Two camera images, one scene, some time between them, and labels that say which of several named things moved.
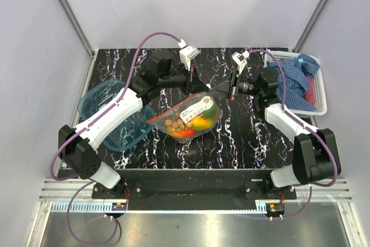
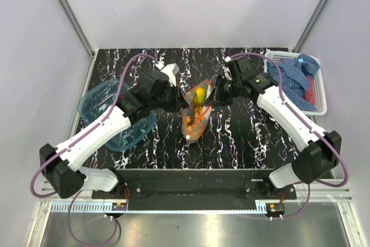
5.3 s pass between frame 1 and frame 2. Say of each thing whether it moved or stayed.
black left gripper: moved
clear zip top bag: moved
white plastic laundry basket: stayed
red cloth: stayed
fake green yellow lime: moved
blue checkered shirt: stayed
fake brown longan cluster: moved
